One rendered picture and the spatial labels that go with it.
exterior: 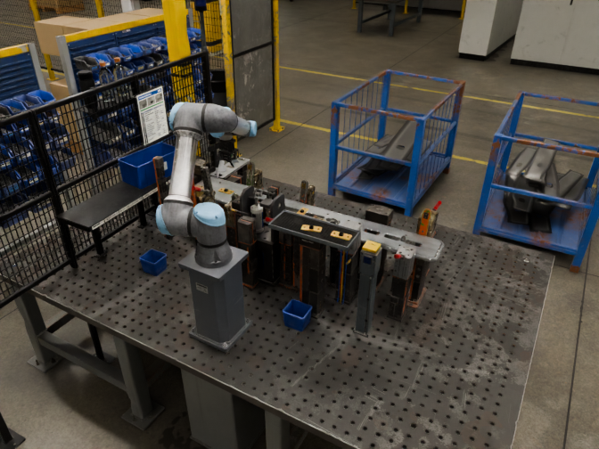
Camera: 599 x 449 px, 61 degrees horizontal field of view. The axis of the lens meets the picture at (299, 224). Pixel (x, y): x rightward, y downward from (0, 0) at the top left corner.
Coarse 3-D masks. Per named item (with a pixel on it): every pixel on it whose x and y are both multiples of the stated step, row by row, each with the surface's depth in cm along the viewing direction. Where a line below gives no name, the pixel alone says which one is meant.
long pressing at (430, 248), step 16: (224, 192) 272; (240, 192) 272; (320, 208) 258; (368, 224) 245; (368, 240) 233; (384, 240) 234; (416, 240) 234; (432, 240) 234; (416, 256) 223; (432, 256) 224
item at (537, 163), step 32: (544, 96) 438; (512, 128) 461; (544, 160) 407; (512, 192) 418; (544, 192) 382; (576, 192) 411; (480, 224) 396; (512, 224) 404; (544, 224) 399; (576, 224) 405; (576, 256) 371
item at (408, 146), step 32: (384, 96) 514; (448, 96) 433; (352, 128) 470; (384, 128) 533; (416, 128) 390; (448, 128) 472; (352, 160) 490; (384, 160) 460; (416, 160) 403; (448, 160) 504; (352, 192) 449; (384, 192) 449; (416, 192) 449
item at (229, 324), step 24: (192, 264) 201; (240, 264) 206; (192, 288) 206; (216, 288) 200; (240, 288) 212; (216, 312) 206; (240, 312) 218; (192, 336) 221; (216, 336) 214; (240, 336) 221
